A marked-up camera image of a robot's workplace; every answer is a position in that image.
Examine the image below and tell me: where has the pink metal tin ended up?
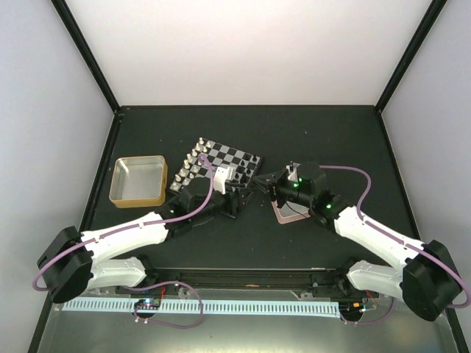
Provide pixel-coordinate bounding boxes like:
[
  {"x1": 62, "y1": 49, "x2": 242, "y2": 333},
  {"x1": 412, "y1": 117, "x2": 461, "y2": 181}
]
[{"x1": 272, "y1": 202, "x2": 311, "y2": 224}]

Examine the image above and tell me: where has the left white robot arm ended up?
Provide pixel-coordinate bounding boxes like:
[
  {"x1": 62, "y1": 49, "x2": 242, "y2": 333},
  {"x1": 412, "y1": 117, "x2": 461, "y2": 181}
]
[{"x1": 33, "y1": 179, "x2": 255, "y2": 304}]

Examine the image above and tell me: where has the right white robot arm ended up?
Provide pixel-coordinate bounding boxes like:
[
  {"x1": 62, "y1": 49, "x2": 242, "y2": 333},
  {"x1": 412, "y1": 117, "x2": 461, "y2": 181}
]
[{"x1": 254, "y1": 163, "x2": 470, "y2": 321}]

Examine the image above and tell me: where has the small green circuit board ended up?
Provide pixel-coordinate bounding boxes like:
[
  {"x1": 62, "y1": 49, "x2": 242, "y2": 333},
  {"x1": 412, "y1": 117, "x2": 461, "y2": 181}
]
[{"x1": 134, "y1": 299, "x2": 160, "y2": 310}]

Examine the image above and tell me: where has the black and silver chessboard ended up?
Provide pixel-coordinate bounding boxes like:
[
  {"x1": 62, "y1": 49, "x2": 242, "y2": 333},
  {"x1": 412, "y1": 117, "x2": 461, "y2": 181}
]
[{"x1": 169, "y1": 138, "x2": 263, "y2": 216}]

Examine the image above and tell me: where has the gold metal tin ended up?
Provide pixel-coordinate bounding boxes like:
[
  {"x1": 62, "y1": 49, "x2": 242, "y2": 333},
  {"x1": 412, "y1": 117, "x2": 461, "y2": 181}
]
[{"x1": 109, "y1": 155, "x2": 168, "y2": 209}]

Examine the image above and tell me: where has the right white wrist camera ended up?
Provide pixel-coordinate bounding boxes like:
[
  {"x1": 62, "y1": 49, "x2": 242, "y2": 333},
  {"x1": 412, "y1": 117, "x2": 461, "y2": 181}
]
[{"x1": 286, "y1": 162, "x2": 300, "y2": 182}]

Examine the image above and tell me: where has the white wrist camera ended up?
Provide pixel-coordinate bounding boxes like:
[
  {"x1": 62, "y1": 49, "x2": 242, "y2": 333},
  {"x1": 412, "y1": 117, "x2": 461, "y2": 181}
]
[
  {"x1": 286, "y1": 162, "x2": 300, "y2": 182},
  {"x1": 213, "y1": 165, "x2": 235, "y2": 195}
]

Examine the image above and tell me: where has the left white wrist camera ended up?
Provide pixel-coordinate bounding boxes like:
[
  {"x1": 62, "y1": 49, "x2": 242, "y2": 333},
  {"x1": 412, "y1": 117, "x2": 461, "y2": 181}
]
[{"x1": 213, "y1": 165, "x2": 235, "y2": 195}]

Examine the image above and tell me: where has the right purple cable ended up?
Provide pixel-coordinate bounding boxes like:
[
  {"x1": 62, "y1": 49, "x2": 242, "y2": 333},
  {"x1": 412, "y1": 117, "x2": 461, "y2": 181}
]
[{"x1": 319, "y1": 165, "x2": 471, "y2": 308}]

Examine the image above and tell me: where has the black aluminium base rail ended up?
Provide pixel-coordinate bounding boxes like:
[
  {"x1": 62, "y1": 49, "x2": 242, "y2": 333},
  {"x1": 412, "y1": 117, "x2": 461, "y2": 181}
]
[{"x1": 136, "y1": 268, "x2": 365, "y2": 298}]

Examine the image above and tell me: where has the light blue cable duct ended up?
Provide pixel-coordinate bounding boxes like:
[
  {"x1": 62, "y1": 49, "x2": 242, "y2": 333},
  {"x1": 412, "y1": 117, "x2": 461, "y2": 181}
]
[{"x1": 62, "y1": 297, "x2": 340, "y2": 318}]

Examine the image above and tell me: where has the left black frame post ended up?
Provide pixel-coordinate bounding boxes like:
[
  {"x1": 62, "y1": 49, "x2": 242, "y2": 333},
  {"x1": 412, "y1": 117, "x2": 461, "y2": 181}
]
[{"x1": 50, "y1": 0, "x2": 120, "y2": 113}]

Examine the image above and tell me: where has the black frame post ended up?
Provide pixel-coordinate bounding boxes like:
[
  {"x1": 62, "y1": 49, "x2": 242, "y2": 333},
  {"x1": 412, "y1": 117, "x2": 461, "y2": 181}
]
[
  {"x1": 375, "y1": 0, "x2": 447, "y2": 114},
  {"x1": 50, "y1": 0, "x2": 120, "y2": 113}
]

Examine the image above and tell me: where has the right black frame post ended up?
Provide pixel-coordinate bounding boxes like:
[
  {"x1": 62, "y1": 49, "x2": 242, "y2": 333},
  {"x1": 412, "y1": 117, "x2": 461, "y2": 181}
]
[{"x1": 375, "y1": 0, "x2": 447, "y2": 114}]

